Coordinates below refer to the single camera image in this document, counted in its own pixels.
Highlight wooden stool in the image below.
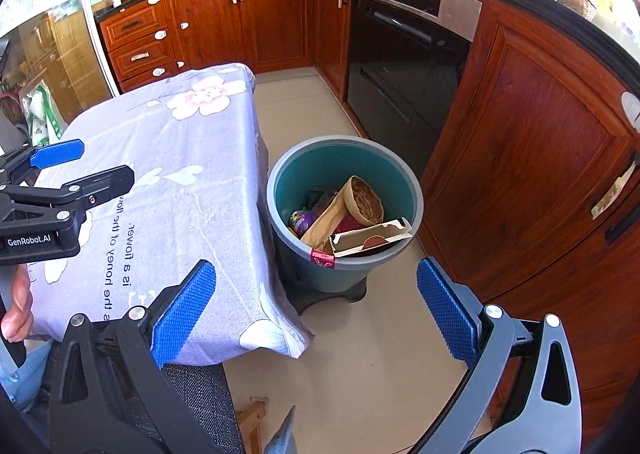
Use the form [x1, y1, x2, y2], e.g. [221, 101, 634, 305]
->
[235, 396, 271, 454]

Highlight person's left hand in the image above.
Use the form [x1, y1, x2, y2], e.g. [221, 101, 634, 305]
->
[0, 264, 35, 342]

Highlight wooden kitchen cabinets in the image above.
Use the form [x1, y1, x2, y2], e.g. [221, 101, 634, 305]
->
[97, 0, 640, 435]

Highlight purple floral tablecloth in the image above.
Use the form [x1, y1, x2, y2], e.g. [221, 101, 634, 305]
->
[27, 63, 313, 367]

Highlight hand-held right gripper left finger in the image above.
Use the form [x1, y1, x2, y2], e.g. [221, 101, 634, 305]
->
[47, 259, 217, 454]

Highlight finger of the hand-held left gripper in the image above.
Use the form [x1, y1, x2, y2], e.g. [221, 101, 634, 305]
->
[55, 164, 136, 215]
[0, 138, 85, 183]

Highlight glass sliding door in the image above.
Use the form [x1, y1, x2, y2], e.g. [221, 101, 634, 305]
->
[0, 0, 121, 145]

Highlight person's left forearm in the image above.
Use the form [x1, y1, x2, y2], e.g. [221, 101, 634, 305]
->
[0, 339, 53, 415]

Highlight brown cardboard strip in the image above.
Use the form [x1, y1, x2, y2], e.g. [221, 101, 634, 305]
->
[300, 183, 351, 247]

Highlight grey teal bin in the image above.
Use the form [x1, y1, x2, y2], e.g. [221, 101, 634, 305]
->
[266, 135, 426, 294]

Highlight built-in black oven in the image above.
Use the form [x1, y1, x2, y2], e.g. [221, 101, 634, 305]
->
[346, 0, 483, 175]

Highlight grey blue cloth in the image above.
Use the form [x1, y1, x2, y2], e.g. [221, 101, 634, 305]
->
[265, 406, 298, 454]

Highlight person's grey trouser legs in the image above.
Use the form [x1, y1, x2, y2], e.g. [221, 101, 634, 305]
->
[50, 361, 246, 454]

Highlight brown snack box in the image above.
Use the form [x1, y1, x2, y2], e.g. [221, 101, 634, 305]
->
[327, 217, 414, 259]

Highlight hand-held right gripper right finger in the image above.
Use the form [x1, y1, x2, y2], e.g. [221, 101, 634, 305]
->
[410, 258, 583, 454]

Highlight green white plastic bag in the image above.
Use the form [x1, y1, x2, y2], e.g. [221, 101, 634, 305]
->
[22, 82, 66, 145]

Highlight wooden cabinet drawer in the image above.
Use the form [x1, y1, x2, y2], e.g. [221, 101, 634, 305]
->
[107, 32, 176, 70]
[99, 2, 169, 42]
[117, 59, 182, 94]

